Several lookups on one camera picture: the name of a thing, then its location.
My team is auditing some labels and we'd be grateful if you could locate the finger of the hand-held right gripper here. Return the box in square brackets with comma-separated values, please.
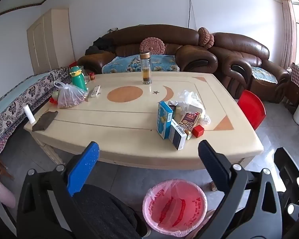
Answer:
[274, 147, 299, 218]

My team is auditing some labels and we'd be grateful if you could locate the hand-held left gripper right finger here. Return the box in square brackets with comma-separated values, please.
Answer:
[197, 140, 283, 239]

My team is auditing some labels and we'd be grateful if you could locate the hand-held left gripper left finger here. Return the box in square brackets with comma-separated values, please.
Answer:
[16, 141, 100, 239]

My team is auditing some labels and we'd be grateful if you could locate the small red box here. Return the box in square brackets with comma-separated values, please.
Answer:
[191, 124, 205, 138]

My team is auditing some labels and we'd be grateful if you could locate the white cardboard box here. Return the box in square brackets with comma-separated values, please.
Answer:
[169, 119, 187, 151]

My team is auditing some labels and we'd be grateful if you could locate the brown snack packet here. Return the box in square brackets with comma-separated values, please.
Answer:
[177, 112, 201, 131]

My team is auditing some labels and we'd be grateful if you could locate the pink-lined waste bin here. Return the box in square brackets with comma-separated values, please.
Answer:
[143, 179, 208, 238]

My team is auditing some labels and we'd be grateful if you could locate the blue cardboard box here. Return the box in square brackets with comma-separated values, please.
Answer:
[156, 101, 175, 140]

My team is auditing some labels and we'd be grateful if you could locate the white plastic bag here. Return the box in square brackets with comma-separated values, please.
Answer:
[168, 90, 211, 126]

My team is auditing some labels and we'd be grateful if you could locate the dark brown cloth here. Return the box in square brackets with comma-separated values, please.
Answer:
[32, 111, 58, 132]

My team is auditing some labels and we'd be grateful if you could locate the red plastic chair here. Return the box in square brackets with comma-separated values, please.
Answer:
[237, 90, 267, 131]

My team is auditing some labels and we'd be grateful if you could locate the clear plastic bag of nuts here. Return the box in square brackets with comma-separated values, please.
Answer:
[53, 80, 89, 109]

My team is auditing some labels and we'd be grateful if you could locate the white tube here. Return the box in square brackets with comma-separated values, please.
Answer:
[24, 105, 36, 124]

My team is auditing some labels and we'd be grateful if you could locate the pink cylindrical container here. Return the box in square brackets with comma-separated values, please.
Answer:
[0, 175, 17, 210]

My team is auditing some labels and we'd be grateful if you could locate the patterned daybed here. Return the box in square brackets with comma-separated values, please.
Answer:
[0, 67, 73, 155]

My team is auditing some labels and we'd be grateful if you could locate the green thermos bottle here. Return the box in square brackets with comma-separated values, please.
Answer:
[68, 65, 89, 92]

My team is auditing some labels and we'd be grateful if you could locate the blue armchair seat cover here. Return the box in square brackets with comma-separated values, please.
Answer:
[250, 66, 278, 84]

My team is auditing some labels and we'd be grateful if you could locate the clear glass cup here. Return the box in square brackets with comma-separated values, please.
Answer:
[78, 66, 90, 82]

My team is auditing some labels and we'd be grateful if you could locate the teal sheet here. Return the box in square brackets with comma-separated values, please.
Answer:
[0, 73, 53, 127]

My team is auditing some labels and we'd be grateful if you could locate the blue floral sofa cover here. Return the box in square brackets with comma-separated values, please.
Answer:
[102, 54, 180, 74]

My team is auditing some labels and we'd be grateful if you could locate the glass tea bottle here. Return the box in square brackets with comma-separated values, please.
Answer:
[139, 51, 152, 85]

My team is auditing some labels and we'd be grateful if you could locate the brown leather armchair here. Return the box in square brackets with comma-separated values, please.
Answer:
[209, 32, 291, 104]

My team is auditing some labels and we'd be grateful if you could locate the pink pumpkin cushion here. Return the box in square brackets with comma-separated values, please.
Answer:
[204, 33, 215, 50]
[198, 27, 210, 46]

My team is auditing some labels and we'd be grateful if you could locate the dark clothing pile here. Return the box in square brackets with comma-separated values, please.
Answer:
[85, 37, 115, 55]

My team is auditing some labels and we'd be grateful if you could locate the cream wardrobe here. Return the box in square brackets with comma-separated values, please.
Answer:
[27, 8, 74, 75]

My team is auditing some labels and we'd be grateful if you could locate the round flat pink cushion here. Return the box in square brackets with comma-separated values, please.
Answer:
[140, 37, 165, 55]

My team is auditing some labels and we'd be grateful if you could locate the pink curtain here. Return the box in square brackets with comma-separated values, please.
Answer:
[279, 0, 299, 70]

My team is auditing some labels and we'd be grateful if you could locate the brown leather sofa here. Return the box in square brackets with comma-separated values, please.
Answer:
[77, 25, 218, 74]

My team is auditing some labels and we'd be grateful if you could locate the black wall cable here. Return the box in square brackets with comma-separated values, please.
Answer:
[186, 0, 200, 30]

